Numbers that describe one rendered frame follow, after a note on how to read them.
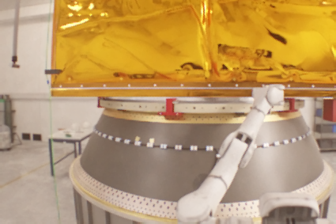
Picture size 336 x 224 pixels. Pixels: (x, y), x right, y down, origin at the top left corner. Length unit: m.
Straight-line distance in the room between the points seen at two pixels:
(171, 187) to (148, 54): 0.72
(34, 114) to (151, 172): 7.49
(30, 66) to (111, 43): 7.34
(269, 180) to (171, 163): 0.52
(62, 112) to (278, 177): 7.21
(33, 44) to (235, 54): 7.84
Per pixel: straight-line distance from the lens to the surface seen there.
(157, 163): 1.29
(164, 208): 1.24
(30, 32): 8.90
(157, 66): 1.34
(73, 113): 7.77
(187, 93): 1.37
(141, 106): 1.39
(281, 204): 0.54
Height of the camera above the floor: 1.79
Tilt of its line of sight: 2 degrees down
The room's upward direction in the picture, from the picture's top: straight up
